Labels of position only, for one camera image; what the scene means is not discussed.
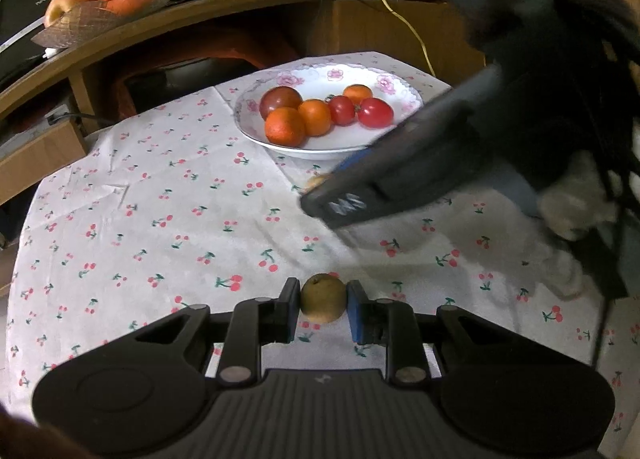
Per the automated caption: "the orange plastic stool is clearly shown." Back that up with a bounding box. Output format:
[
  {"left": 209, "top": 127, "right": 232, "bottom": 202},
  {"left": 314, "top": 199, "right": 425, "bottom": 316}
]
[{"left": 114, "top": 36, "right": 263, "bottom": 90}]

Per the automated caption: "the white floral plate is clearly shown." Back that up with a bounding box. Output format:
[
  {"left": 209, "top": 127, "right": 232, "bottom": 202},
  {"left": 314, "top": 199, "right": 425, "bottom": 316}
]
[{"left": 233, "top": 65, "right": 425, "bottom": 160}]

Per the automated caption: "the dark red apple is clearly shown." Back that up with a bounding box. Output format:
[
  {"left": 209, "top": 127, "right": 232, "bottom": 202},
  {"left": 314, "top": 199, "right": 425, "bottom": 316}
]
[{"left": 259, "top": 86, "right": 303, "bottom": 120}]

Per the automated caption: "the yellow red apple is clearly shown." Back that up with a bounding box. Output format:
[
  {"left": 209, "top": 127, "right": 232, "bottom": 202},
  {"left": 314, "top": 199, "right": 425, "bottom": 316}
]
[{"left": 45, "top": 0, "right": 100, "bottom": 28}]

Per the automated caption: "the oval red tomato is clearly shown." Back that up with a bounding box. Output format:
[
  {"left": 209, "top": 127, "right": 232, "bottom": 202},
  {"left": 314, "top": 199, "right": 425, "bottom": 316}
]
[{"left": 356, "top": 97, "right": 395, "bottom": 128}]

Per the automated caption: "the wooden television stand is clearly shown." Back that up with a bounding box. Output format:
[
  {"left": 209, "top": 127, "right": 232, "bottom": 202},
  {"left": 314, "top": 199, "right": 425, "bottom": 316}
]
[{"left": 0, "top": 0, "right": 488, "bottom": 204}]

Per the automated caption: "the small round red tomato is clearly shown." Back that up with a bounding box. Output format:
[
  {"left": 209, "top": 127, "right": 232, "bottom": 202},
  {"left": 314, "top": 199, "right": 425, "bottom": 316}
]
[{"left": 326, "top": 95, "right": 357, "bottom": 126}]

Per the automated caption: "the glass fruit bowl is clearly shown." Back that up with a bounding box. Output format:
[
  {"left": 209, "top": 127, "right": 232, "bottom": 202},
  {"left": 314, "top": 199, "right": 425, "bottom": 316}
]
[{"left": 31, "top": 0, "right": 193, "bottom": 48}]

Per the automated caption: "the yellow cable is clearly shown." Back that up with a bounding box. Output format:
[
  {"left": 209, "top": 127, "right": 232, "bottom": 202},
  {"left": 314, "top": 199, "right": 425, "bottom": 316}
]
[{"left": 185, "top": 0, "right": 437, "bottom": 78}]

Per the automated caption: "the small orange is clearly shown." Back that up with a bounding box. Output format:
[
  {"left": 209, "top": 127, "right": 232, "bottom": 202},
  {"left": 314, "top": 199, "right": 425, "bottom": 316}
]
[
  {"left": 344, "top": 84, "right": 374, "bottom": 106},
  {"left": 298, "top": 99, "right": 333, "bottom": 136},
  {"left": 265, "top": 107, "right": 307, "bottom": 148}
]

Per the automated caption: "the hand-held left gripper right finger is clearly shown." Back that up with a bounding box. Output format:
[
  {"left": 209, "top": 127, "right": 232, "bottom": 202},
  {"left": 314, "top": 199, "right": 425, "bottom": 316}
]
[{"left": 347, "top": 280, "right": 532, "bottom": 387}]

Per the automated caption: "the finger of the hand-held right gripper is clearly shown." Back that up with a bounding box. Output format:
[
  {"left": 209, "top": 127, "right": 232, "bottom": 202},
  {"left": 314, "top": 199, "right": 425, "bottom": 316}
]
[{"left": 299, "top": 64, "right": 503, "bottom": 231}]

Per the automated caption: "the cherry print tablecloth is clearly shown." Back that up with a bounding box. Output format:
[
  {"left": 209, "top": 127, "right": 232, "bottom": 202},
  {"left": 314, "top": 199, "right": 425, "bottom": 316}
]
[{"left": 7, "top": 51, "right": 640, "bottom": 459}]

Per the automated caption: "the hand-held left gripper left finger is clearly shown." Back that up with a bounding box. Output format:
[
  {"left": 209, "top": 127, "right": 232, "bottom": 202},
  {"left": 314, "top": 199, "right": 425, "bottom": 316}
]
[{"left": 107, "top": 278, "right": 302, "bottom": 387}]

